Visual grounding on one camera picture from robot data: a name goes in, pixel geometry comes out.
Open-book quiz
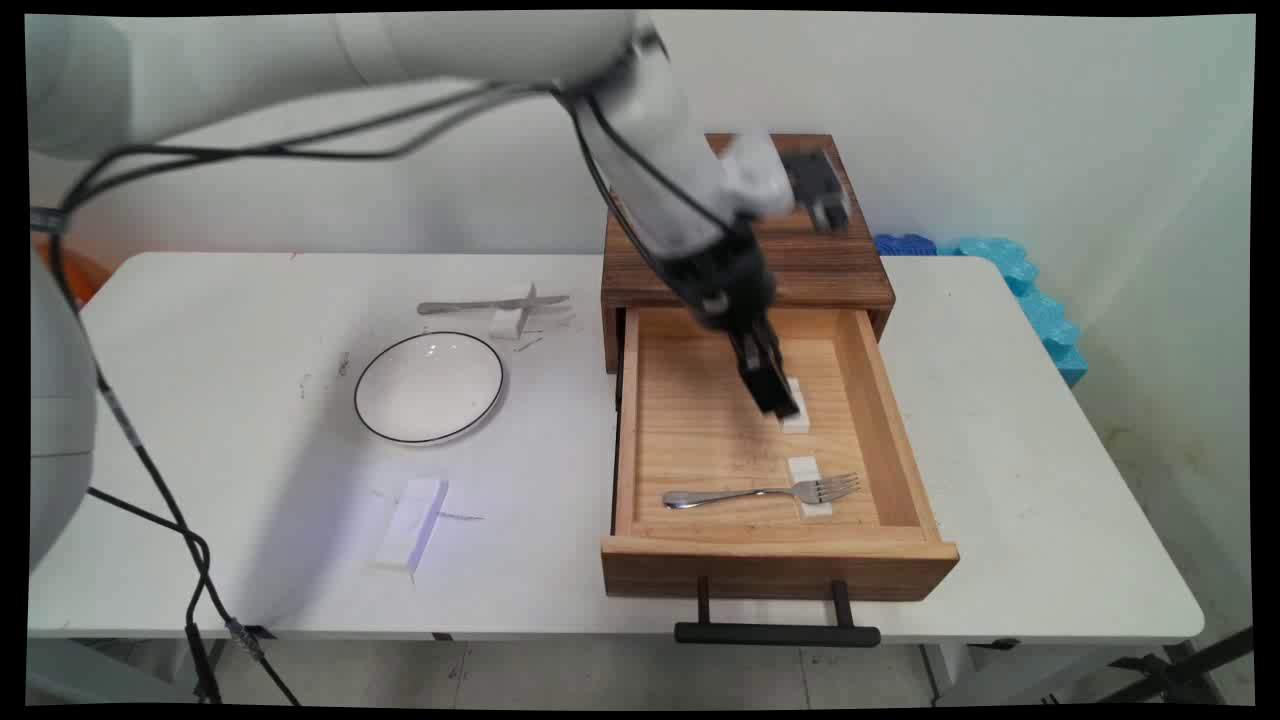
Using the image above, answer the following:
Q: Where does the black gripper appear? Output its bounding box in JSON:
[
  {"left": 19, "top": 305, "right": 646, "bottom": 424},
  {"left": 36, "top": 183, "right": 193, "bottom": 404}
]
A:
[{"left": 663, "top": 230, "right": 802, "bottom": 419}]

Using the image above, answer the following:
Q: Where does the silver table knife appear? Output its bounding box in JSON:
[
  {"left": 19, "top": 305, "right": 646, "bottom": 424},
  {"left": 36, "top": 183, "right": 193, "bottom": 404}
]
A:
[{"left": 417, "top": 290, "right": 572, "bottom": 316}]

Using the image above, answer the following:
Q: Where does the small white cutlery rest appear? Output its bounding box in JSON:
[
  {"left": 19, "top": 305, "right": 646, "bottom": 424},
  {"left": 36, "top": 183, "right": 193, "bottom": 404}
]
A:
[
  {"left": 488, "top": 283, "right": 541, "bottom": 341},
  {"left": 787, "top": 456, "right": 834, "bottom": 523},
  {"left": 778, "top": 376, "right": 812, "bottom": 435}
]

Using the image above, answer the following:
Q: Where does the light wooden drawer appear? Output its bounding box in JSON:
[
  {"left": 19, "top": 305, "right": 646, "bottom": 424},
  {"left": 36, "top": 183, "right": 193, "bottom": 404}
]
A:
[{"left": 600, "top": 305, "right": 961, "bottom": 603}]

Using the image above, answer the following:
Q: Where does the silver fork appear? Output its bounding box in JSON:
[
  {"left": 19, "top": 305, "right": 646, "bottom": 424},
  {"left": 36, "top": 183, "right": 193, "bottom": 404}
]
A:
[{"left": 662, "top": 472, "right": 863, "bottom": 511}]

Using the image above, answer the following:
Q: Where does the dark wooden drawer cabinet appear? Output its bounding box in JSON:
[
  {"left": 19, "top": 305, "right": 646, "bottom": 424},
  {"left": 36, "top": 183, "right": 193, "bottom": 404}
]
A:
[{"left": 600, "top": 133, "right": 896, "bottom": 376}]

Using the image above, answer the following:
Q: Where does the light blue foam piece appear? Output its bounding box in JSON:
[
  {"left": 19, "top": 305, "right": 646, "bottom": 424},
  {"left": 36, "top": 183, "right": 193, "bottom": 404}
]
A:
[{"left": 940, "top": 237, "right": 1089, "bottom": 388}]

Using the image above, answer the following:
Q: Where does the white plate with black rim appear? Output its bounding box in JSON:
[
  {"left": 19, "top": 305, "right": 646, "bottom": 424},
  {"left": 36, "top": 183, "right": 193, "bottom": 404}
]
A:
[{"left": 353, "top": 331, "right": 506, "bottom": 446}]

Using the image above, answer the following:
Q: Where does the long white cutlery rest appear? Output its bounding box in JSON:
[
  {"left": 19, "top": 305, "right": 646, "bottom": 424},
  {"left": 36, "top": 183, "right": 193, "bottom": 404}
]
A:
[{"left": 375, "top": 478, "right": 450, "bottom": 576}]

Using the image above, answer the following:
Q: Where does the orange object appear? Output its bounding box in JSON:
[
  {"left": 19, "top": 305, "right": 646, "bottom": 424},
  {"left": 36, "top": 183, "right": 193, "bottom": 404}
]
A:
[{"left": 35, "top": 235, "right": 111, "bottom": 301}]

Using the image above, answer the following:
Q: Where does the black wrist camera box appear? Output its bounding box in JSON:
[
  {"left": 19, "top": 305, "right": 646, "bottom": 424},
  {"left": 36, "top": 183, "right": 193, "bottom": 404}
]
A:
[{"left": 785, "top": 150, "right": 853, "bottom": 236}]

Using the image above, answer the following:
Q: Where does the black drawer handle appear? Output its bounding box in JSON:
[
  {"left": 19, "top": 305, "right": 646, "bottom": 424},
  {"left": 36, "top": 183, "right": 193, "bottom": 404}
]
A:
[{"left": 675, "top": 578, "right": 883, "bottom": 648}]

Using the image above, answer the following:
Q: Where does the black table frame strut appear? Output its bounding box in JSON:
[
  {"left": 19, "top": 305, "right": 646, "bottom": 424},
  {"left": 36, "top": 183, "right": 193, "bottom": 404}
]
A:
[{"left": 1100, "top": 625, "right": 1256, "bottom": 706}]

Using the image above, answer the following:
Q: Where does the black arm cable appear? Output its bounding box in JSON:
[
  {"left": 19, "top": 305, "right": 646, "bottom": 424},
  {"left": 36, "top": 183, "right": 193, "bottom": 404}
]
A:
[{"left": 50, "top": 80, "right": 761, "bottom": 301}]

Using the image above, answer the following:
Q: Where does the black floor cable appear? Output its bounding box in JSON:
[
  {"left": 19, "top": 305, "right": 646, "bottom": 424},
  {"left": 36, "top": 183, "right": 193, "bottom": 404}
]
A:
[{"left": 45, "top": 215, "right": 301, "bottom": 706}]

